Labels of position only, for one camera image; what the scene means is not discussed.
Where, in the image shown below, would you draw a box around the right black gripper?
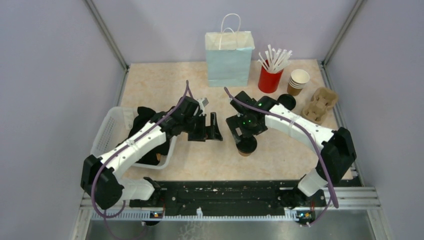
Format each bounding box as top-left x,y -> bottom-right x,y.
226,113 -> 268,144

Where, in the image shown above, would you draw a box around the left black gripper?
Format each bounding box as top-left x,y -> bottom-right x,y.
182,112 -> 223,142

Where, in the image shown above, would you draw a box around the black plastic cup lid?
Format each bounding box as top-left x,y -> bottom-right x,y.
236,136 -> 258,153

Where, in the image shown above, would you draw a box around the brown paper coffee cup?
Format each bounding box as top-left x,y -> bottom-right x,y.
238,150 -> 252,157

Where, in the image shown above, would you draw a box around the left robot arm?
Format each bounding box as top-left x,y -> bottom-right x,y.
80,96 -> 223,211

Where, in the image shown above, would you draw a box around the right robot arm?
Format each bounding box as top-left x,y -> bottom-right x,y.
226,91 -> 357,206

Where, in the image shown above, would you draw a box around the stack of black lids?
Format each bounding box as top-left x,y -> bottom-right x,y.
277,93 -> 297,111

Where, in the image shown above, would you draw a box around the red ribbed straw cup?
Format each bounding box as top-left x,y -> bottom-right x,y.
258,66 -> 284,94

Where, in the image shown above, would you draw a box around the black cloth in basket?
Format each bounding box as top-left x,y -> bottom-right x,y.
128,106 -> 170,166

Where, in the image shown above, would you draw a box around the stacked brown paper cups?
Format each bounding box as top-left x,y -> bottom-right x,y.
287,69 -> 310,96

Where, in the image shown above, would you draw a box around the white wrapped straws bundle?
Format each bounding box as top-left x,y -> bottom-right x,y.
258,44 -> 293,74

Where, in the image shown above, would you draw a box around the light blue paper bag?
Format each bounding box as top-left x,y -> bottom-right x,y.
204,13 -> 255,87

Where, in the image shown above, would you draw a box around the cardboard cup carrier tray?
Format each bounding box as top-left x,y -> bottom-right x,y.
300,87 -> 339,125

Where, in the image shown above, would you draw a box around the clear plastic basket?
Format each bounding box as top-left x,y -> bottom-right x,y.
90,106 -> 177,170

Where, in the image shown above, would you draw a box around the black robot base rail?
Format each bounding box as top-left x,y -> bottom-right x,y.
97,179 -> 362,220

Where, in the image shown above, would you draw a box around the white toothed cable rail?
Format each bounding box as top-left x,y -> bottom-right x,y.
110,208 -> 299,222

